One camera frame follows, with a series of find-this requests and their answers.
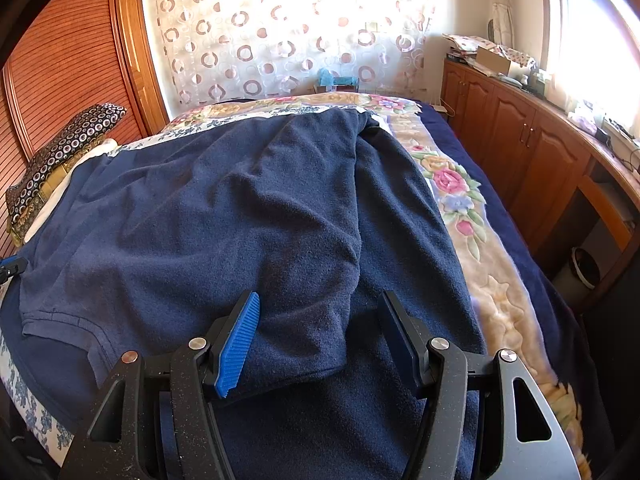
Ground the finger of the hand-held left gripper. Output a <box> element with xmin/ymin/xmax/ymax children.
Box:
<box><xmin>0</xmin><ymin>255</ymin><xmax>29</xmax><ymax>282</ymax></box>

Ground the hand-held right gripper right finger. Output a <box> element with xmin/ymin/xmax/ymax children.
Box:
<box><xmin>377</xmin><ymin>290</ymin><xmax>583</xmax><ymax>480</ymax></box>

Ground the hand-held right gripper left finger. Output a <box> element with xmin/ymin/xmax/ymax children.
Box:
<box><xmin>60</xmin><ymin>290</ymin><xmax>262</xmax><ymax>480</ymax></box>

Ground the navy printed t-shirt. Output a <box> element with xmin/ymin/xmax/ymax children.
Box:
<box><xmin>20</xmin><ymin>109</ymin><xmax>491</xmax><ymax>480</ymax></box>

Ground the black circle-patterned pillow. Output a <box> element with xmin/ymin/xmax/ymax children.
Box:
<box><xmin>5</xmin><ymin>103</ymin><xmax>128</xmax><ymax>248</ymax></box>

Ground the floral bed blanket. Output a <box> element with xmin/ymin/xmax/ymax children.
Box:
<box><xmin>0</xmin><ymin>92</ymin><xmax>618</xmax><ymax>480</ymax></box>

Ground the white waste bin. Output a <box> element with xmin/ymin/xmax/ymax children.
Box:
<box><xmin>552</xmin><ymin>246</ymin><xmax>601</xmax><ymax>307</ymax></box>

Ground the wooden slatted wardrobe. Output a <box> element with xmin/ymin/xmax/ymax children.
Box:
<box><xmin>0</xmin><ymin>0</ymin><xmax>171</xmax><ymax>261</ymax></box>

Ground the wooden side cabinet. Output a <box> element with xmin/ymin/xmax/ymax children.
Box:
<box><xmin>440</xmin><ymin>57</ymin><xmax>640</xmax><ymax>311</ymax></box>

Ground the blue plastic toy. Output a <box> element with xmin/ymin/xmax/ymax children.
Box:
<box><xmin>315</xmin><ymin>67</ymin><xmax>359</xmax><ymax>94</ymax></box>

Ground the purple tissue pack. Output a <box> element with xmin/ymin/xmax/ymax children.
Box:
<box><xmin>570</xmin><ymin>105</ymin><xmax>598</xmax><ymax>131</ymax></box>

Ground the cardboard box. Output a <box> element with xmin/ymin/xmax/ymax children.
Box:
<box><xmin>475</xmin><ymin>46</ymin><xmax>513</xmax><ymax>77</ymax></box>

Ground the floral folded cloth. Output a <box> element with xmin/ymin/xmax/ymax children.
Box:
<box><xmin>442</xmin><ymin>34</ymin><xmax>538</xmax><ymax>68</ymax></box>

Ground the sheer circle-patterned curtain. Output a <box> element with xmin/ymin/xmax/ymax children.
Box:
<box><xmin>140</xmin><ymin>0</ymin><xmax>453</xmax><ymax>111</ymax></box>

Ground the beige window curtain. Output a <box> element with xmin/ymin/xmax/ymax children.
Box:
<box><xmin>482</xmin><ymin>0</ymin><xmax>516</xmax><ymax>56</ymax></box>

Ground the window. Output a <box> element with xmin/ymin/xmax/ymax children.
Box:
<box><xmin>542</xmin><ymin>0</ymin><xmax>640</xmax><ymax>128</ymax></box>

